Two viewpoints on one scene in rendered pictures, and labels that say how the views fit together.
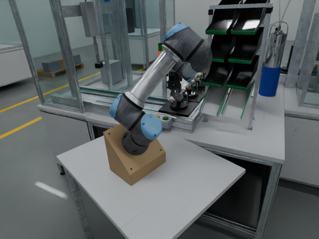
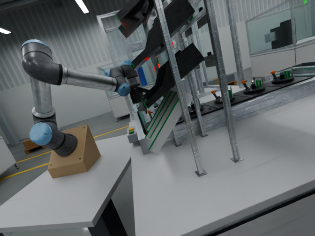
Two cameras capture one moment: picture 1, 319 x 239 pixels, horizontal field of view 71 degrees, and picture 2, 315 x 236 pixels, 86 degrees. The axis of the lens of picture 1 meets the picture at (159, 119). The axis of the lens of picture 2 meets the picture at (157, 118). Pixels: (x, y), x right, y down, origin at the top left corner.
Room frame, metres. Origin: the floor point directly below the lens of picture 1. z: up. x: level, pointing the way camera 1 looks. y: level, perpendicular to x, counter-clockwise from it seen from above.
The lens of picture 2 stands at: (0.95, -1.10, 1.31)
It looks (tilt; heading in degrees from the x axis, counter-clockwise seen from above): 15 degrees down; 57
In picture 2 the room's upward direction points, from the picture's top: 17 degrees counter-clockwise
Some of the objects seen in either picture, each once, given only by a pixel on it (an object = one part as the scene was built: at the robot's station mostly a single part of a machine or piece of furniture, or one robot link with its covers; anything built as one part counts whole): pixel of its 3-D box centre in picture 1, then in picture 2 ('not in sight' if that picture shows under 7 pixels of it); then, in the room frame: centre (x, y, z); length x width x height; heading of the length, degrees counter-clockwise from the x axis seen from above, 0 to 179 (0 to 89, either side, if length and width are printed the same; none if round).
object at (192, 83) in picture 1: (198, 81); (223, 95); (2.03, -0.39, 1.01); 0.24 x 0.24 x 0.13; 63
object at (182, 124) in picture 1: (139, 114); (139, 126); (1.57, 0.16, 0.91); 0.89 x 0.06 x 0.11; 63
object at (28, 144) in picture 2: not in sight; (48, 138); (0.89, 5.78, 0.20); 1.20 x 0.80 x 0.41; 152
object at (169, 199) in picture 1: (144, 164); (84, 167); (1.05, 0.10, 0.84); 0.90 x 0.70 x 0.03; 42
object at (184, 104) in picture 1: (179, 105); not in sight; (1.58, -0.16, 0.98); 0.14 x 0.14 x 0.02
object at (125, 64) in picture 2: not in sight; (129, 69); (1.50, -0.11, 1.37); 0.09 x 0.08 x 0.11; 164
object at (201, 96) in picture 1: (190, 90); (192, 105); (1.81, -0.27, 1.01); 0.24 x 0.24 x 0.13; 63
